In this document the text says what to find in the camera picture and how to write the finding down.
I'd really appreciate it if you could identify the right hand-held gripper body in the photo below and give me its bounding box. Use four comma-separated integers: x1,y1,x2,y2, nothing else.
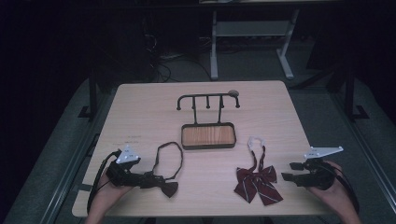
301,146,345,191

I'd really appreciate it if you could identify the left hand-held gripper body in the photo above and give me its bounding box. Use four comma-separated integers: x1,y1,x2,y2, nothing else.
105,145,148,189

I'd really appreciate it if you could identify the black bow tie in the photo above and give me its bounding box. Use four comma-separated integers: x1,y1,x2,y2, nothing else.
151,141,185,199

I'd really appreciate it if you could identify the dark red striped bow tie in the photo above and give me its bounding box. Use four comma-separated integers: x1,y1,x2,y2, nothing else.
233,135,285,207

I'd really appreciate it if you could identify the black hook rack wooden tray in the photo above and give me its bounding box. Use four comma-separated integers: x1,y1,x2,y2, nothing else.
176,91,242,151

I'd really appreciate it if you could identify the person's left hand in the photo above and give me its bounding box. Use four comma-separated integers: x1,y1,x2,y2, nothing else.
95,173,135,205

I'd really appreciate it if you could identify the person's right hand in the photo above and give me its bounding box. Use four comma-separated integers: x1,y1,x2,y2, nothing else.
307,160,350,207

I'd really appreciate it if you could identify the black metal stand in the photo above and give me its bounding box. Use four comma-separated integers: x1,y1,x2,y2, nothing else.
77,65,101,121
343,65,371,121

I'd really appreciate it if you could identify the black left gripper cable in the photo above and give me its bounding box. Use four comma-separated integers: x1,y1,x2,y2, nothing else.
86,149,121,216

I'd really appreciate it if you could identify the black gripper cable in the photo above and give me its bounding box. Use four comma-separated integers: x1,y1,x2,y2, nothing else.
323,161,361,215
86,149,121,216

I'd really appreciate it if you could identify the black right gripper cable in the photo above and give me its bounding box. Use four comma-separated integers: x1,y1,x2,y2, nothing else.
323,161,361,215

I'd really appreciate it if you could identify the bundle of black floor cables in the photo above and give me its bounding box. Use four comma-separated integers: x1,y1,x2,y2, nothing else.
141,29,213,84

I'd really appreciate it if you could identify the grey metal desk frame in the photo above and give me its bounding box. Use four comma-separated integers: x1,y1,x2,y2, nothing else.
199,0,341,81

